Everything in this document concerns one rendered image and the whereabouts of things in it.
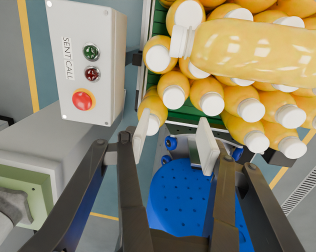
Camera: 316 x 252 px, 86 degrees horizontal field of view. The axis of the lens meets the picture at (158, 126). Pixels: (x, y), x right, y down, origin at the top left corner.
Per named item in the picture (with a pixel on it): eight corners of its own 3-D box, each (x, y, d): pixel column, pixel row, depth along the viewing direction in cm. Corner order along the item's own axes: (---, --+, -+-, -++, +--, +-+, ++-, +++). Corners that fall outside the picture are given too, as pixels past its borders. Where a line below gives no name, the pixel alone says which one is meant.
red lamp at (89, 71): (86, 79, 29) (83, 80, 28) (85, 66, 28) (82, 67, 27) (99, 81, 29) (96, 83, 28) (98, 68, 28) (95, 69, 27)
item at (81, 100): (75, 107, 32) (72, 109, 31) (73, 88, 30) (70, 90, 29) (94, 110, 32) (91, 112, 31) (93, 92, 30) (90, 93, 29)
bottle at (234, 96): (213, 100, 50) (233, 130, 33) (208, 77, 47) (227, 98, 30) (238, 92, 48) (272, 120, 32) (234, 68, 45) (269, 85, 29)
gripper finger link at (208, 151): (212, 150, 14) (221, 151, 14) (200, 116, 21) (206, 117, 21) (202, 175, 16) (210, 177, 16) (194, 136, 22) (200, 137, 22)
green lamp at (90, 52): (85, 58, 28) (82, 59, 27) (84, 43, 27) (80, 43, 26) (98, 60, 28) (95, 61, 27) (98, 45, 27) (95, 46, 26)
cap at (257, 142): (262, 128, 33) (266, 133, 31) (267, 143, 34) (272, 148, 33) (242, 136, 34) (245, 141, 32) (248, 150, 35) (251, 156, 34)
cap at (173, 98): (174, 81, 30) (174, 83, 28) (188, 96, 31) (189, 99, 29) (158, 96, 31) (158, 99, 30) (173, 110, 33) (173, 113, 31)
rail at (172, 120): (141, 114, 48) (139, 118, 46) (141, 111, 48) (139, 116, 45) (279, 136, 48) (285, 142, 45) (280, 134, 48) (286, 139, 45)
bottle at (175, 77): (174, 57, 45) (174, 68, 29) (191, 76, 47) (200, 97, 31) (155, 76, 48) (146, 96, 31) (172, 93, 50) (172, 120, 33)
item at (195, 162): (185, 143, 54) (188, 170, 43) (187, 137, 53) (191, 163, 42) (216, 148, 54) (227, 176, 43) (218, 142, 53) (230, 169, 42)
